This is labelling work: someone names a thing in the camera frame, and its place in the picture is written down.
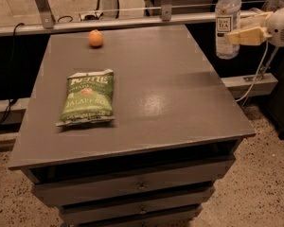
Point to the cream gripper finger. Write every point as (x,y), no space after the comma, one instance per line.
(248,36)
(260,19)

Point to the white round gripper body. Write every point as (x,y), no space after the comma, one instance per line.
(281,26)

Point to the clear plastic tea bottle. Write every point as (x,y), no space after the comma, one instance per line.
(227,19)

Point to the green jalapeno chip bag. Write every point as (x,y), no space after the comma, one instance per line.
(89,98)

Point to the grey drawer cabinet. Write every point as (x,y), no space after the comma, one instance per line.
(175,131)

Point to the orange fruit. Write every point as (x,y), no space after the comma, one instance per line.
(95,38)

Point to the power strip on floor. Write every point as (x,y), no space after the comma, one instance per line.
(89,16)

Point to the grey metal railing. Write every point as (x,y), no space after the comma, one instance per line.
(176,19)

